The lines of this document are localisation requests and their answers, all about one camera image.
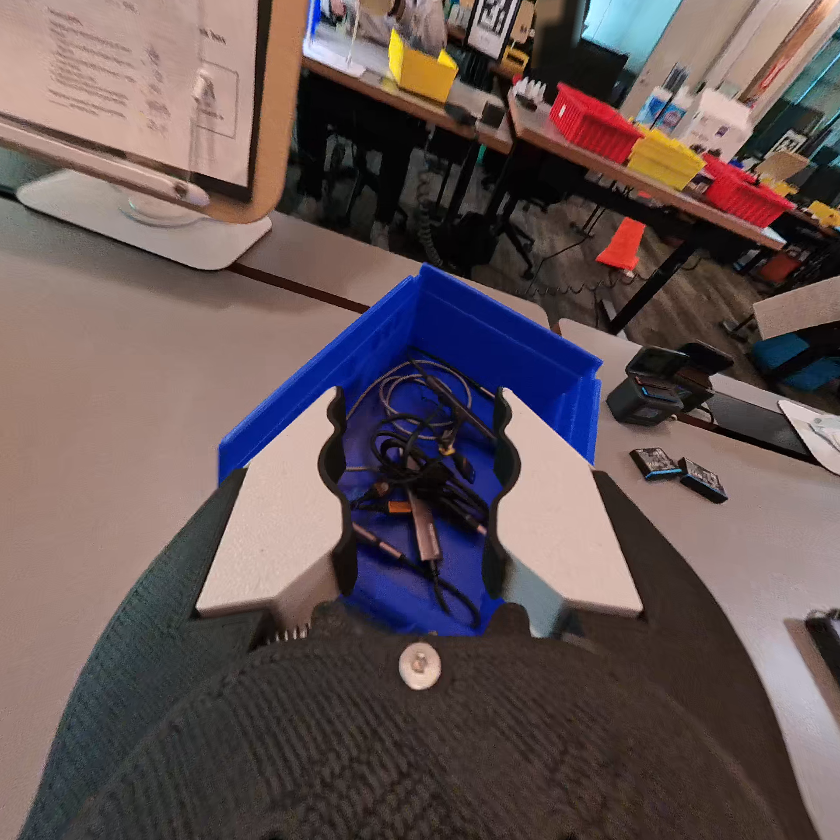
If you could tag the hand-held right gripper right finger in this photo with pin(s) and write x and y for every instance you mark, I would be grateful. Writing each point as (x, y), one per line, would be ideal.
(561, 518)

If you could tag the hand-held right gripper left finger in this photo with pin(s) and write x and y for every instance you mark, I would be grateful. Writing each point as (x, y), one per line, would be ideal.
(275, 518)

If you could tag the blue plastic bin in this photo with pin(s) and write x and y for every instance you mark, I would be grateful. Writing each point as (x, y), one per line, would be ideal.
(485, 328)

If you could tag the dark grey adapter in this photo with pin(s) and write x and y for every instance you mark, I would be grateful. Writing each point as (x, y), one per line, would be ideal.
(425, 531)

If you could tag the black flat pad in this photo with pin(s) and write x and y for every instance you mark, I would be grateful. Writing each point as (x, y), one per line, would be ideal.
(754, 420)

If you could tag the white paper sheet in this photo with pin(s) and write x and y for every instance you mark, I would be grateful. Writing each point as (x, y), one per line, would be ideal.
(814, 426)

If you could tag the blue cushion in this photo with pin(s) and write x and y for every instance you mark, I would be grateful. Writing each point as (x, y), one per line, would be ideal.
(781, 351)

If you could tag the orange traffic cone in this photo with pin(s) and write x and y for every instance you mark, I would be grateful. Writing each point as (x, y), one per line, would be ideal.
(620, 244)

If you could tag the black device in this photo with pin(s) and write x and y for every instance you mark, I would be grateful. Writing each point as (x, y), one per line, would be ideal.
(825, 640)

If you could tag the grey tilted board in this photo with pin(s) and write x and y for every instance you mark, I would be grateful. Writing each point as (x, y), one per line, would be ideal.
(795, 308)

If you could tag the long wooden table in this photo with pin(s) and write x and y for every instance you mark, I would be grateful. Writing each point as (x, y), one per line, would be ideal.
(610, 167)

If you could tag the red plastic basket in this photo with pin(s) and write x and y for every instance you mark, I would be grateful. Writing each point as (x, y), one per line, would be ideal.
(748, 195)
(590, 121)

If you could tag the yellow plastic bin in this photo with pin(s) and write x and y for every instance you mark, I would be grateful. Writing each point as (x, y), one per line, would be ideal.
(663, 159)
(420, 69)

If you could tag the small yellow bin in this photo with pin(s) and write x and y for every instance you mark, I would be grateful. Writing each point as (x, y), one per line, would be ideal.
(824, 211)

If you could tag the computer monitor with white stand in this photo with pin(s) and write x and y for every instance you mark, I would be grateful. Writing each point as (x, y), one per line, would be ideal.
(275, 98)

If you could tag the white cardboard box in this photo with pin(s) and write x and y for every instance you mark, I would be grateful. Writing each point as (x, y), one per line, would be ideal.
(716, 121)

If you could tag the printed paper sheet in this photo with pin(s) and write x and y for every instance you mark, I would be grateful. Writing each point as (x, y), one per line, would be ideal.
(118, 72)

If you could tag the printed marker board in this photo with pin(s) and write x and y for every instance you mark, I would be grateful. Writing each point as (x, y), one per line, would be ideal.
(492, 26)

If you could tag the black camera battery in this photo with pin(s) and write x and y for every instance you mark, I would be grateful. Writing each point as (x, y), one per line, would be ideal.
(703, 480)
(656, 463)

